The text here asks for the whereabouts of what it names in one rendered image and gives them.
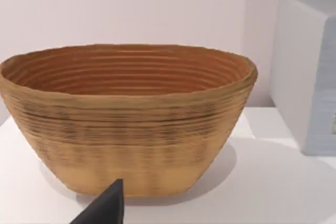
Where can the pale microwave oven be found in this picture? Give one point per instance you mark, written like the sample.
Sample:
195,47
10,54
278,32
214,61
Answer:
304,77

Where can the woven brown basket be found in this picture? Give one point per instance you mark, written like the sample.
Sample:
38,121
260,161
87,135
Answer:
126,124

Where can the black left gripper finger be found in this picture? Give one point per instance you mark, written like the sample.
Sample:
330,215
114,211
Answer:
110,205

